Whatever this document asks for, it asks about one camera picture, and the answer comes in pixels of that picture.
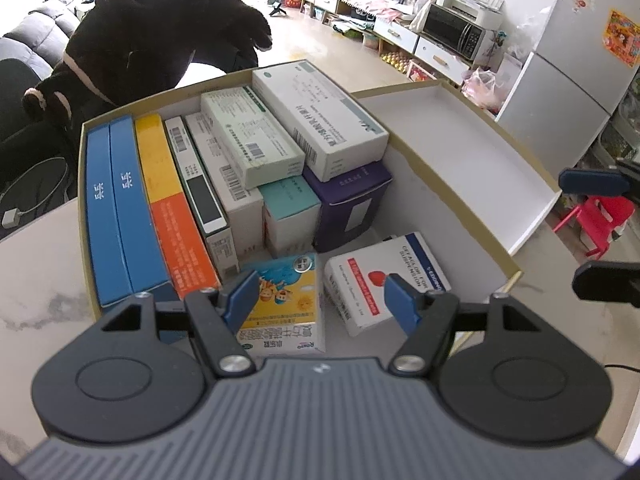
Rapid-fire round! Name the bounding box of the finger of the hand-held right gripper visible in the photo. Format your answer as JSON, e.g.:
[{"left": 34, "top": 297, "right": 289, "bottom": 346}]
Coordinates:
[
  {"left": 557, "top": 160, "right": 640, "bottom": 196},
  {"left": 572, "top": 260, "right": 640, "bottom": 307}
]

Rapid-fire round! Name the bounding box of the white box with barcode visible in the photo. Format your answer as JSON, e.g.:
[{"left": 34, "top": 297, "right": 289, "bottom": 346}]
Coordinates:
[{"left": 184, "top": 112, "right": 266, "bottom": 262}]

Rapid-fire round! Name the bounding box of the white box with green logo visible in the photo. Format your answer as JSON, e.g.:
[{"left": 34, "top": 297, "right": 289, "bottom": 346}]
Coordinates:
[{"left": 251, "top": 59, "right": 391, "bottom": 182}]

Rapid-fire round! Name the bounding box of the pink plastic bag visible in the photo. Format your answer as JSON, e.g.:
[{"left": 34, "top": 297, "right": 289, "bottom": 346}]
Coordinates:
[{"left": 461, "top": 66, "right": 502, "bottom": 112}]

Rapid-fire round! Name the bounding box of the colourful cartoon medicine box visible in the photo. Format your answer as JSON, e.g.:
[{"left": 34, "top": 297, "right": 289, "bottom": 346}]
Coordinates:
[{"left": 235, "top": 251, "right": 327, "bottom": 357}]

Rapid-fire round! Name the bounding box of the black plush toy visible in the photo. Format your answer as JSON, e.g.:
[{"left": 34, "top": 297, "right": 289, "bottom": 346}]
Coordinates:
[{"left": 21, "top": 0, "right": 274, "bottom": 191}]

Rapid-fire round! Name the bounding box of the white box with green stripe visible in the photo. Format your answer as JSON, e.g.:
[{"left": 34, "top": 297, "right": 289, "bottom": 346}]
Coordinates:
[{"left": 200, "top": 85, "right": 307, "bottom": 188}]

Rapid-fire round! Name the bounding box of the white refrigerator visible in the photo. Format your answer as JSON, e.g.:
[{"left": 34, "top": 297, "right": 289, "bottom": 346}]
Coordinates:
[{"left": 494, "top": 0, "right": 640, "bottom": 166}]

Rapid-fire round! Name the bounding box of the teal medicine box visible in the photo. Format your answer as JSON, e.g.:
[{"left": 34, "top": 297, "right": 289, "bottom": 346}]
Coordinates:
[{"left": 257, "top": 174, "right": 322, "bottom": 261}]

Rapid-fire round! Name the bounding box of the white printer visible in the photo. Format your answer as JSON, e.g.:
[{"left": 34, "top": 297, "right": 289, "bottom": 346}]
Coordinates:
[{"left": 436, "top": 0, "right": 504, "bottom": 31}]

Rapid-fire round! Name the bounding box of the orange fridge poster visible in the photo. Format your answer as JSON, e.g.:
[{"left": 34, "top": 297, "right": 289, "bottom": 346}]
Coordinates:
[{"left": 601, "top": 7, "right": 640, "bottom": 69}]

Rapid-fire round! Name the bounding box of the black armchair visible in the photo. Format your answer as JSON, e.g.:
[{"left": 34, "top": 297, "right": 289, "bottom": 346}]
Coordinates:
[{"left": 0, "top": 56, "right": 61, "bottom": 171}]

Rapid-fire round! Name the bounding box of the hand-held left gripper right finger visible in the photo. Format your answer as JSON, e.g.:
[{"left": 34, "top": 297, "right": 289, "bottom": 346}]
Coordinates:
[{"left": 384, "top": 272, "right": 543, "bottom": 378}]

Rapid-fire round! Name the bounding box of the storage rack with green items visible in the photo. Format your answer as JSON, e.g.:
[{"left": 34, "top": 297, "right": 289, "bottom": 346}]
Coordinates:
[{"left": 575, "top": 87, "right": 640, "bottom": 176}]

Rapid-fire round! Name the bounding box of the black microwave oven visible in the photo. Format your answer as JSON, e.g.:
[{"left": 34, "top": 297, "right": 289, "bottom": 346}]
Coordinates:
[{"left": 421, "top": 2, "right": 496, "bottom": 64}]

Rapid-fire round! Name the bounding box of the red child chair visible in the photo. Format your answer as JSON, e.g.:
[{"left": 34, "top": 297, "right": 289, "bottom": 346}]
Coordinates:
[{"left": 551, "top": 194, "right": 637, "bottom": 262}]

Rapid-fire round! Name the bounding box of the grey sofa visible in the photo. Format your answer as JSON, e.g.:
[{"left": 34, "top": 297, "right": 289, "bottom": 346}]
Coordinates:
[{"left": 0, "top": 0, "right": 86, "bottom": 68}]

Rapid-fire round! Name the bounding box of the cardboard shoe box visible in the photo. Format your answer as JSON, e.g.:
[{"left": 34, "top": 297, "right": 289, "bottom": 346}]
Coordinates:
[{"left": 76, "top": 60, "right": 564, "bottom": 323}]

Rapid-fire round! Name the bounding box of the white tote bag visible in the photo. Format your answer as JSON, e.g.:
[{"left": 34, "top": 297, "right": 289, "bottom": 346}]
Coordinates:
[{"left": 409, "top": 0, "right": 437, "bottom": 32}]

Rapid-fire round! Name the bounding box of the white box blue stripe red mark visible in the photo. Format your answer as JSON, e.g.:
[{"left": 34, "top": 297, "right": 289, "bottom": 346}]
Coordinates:
[{"left": 323, "top": 231, "right": 452, "bottom": 339}]

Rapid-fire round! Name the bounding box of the yellow and orange medicine box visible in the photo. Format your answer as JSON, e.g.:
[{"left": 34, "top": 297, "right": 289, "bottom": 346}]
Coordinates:
[{"left": 134, "top": 113, "right": 222, "bottom": 302}]

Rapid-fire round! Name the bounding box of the white box with dark panel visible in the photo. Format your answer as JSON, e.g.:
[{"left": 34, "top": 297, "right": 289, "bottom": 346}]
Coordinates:
[{"left": 164, "top": 116, "right": 240, "bottom": 279}]

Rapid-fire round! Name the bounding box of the purple medicine box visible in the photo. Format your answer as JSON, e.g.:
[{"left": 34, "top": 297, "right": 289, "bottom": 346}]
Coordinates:
[{"left": 301, "top": 159, "right": 394, "bottom": 255}]

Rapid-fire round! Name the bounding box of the white charger with cable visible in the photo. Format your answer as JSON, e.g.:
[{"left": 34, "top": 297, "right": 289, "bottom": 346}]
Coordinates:
[{"left": 0, "top": 156, "right": 69, "bottom": 233}]

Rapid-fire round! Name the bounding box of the pink patterned cloth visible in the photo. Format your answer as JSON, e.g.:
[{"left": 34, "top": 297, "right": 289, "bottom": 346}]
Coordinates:
[{"left": 336, "top": 0, "right": 405, "bottom": 17}]

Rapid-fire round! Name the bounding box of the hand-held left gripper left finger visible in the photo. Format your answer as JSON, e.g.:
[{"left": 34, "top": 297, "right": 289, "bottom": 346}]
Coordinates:
[{"left": 101, "top": 269, "right": 261, "bottom": 380}]

